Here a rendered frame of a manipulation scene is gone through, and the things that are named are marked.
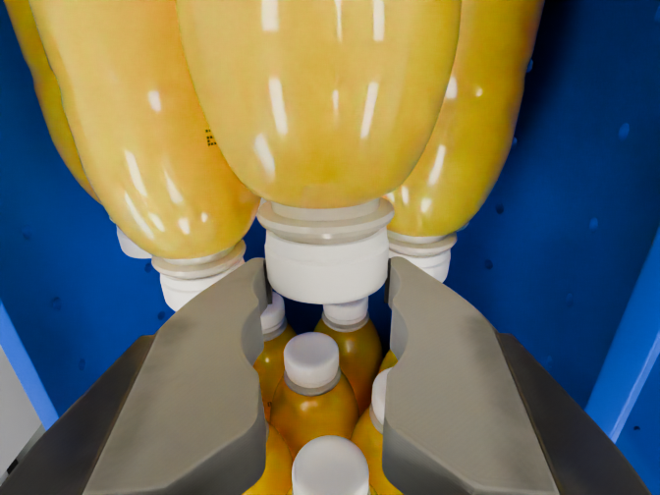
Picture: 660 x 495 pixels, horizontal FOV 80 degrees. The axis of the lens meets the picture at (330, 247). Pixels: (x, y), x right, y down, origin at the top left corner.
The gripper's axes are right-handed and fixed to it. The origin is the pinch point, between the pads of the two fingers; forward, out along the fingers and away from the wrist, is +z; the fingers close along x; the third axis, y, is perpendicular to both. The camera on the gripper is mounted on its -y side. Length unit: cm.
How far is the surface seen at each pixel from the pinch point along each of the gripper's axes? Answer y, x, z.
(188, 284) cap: 2.5, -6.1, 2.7
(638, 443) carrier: 39, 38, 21
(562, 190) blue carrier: 0.6, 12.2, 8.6
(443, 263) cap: 2.9, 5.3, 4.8
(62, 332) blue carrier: 7.0, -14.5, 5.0
